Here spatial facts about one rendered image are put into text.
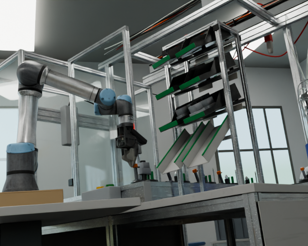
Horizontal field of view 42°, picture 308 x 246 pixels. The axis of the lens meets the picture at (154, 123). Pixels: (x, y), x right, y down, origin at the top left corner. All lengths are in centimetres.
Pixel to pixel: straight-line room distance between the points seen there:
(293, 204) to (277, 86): 544
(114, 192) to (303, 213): 81
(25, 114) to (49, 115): 108
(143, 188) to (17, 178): 53
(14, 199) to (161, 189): 64
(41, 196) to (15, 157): 22
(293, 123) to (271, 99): 52
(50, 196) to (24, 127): 44
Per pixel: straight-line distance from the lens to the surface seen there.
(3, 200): 170
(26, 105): 203
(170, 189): 194
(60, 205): 138
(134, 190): 184
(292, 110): 697
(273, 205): 147
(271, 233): 143
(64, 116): 310
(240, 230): 390
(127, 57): 249
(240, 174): 175
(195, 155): 180
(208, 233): 584
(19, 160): 180
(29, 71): 196
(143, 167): 204
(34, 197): 170
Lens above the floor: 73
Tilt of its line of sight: 15 degrees up
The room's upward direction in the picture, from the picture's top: 6 degrees counter-clockwise
